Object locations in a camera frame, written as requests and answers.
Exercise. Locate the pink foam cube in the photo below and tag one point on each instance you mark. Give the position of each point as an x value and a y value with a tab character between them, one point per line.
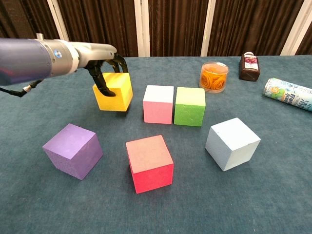
158	109

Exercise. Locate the green foam cube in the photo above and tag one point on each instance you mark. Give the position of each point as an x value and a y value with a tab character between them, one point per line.
189	112

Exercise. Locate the dark juice bottle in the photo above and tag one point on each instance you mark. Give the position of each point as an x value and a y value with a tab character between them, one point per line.
249	68

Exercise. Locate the printed drink can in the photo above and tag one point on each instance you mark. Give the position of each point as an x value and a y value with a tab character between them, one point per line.
285	93

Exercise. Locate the purple foam cube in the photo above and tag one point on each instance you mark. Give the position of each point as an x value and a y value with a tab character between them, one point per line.
70	151

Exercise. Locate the brown pleated curtain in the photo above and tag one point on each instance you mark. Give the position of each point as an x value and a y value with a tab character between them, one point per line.
102	24

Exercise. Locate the left lavender robot arm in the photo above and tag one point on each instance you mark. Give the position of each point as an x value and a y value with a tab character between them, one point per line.
24	61

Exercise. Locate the light blue foam cube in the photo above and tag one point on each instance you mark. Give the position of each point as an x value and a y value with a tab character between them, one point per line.
231	143

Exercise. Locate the yellow foam cube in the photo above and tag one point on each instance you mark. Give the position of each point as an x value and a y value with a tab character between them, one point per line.
119	95

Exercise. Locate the red foam cube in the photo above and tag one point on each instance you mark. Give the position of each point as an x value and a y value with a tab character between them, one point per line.
150	165

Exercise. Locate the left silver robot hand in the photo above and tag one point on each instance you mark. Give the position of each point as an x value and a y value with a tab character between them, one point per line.
95	53

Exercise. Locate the teal table cloth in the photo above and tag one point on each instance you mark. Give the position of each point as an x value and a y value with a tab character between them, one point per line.
219	195

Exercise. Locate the clear jar of rubber bands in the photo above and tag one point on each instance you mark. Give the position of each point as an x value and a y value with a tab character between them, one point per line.
214	78

